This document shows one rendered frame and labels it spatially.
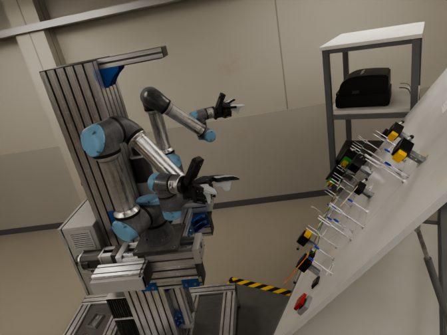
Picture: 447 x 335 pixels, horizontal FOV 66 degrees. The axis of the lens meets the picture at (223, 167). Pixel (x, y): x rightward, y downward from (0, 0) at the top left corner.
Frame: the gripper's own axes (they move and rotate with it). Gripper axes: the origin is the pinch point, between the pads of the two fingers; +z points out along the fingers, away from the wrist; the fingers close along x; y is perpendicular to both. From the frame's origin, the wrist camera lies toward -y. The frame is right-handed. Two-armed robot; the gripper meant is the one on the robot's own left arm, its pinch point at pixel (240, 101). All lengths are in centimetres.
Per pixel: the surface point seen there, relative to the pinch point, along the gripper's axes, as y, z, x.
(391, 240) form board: -11, -25, 152
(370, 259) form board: -3, -29, 149
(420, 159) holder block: -18, 2, 135
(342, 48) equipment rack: -31, 47, 43
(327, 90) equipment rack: -7, 40, 39
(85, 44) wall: -27, -81, -201
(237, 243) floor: 166, 0, -48
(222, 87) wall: 32, 38, -134
